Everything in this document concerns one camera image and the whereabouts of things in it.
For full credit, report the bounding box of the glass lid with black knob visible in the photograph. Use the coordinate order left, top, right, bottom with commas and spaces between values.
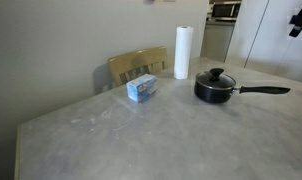
195, 67, 237, 91

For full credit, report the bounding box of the white tall cabinet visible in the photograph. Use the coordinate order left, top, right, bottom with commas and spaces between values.
224, 0, 302, 84

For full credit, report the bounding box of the microwave oven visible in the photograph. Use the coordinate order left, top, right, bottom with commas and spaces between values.
211, 0, 243, 20

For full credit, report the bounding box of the white paper towel roll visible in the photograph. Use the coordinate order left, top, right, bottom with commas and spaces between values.
173, 25, 194, 80

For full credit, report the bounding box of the blue tissue box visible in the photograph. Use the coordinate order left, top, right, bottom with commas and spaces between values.
126, 73, 158, 103

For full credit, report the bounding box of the black pot with long handle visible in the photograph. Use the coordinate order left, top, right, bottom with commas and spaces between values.
193, 67, 291, 104

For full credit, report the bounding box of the wooden chair with solid top rail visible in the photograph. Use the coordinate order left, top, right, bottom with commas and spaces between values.
107, 45, 170, 89

